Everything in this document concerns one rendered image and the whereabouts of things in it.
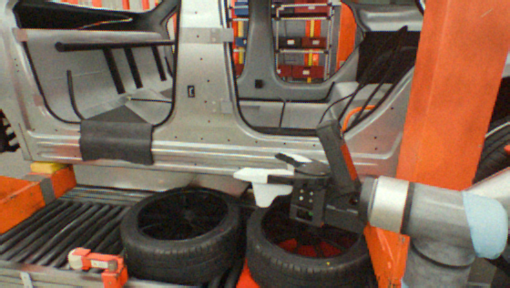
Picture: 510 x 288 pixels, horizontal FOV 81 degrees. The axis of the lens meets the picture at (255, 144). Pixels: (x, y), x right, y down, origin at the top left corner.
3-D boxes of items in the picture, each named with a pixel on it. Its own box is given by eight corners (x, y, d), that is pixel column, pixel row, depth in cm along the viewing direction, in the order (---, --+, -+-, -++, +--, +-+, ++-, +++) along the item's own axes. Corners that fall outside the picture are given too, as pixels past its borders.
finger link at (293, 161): (272, 178, 61) (297, 195, 52) (274, 149, 59) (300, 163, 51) (285, 177, 62) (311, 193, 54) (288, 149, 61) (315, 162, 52)
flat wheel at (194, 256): (115, 303, 140) (107, 262, 132) (135, 222, 200) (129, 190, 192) (252, 278, 154) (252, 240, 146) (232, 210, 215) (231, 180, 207)
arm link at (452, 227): (496, 281, 35) (518, 219, 33) (396, 250, 41) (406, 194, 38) (487, 242, 42) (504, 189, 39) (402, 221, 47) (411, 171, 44)
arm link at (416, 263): (454, 282, 49) (470, 227, 46) (458, 339, 40) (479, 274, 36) (402, 266, 53) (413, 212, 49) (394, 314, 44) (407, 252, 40)
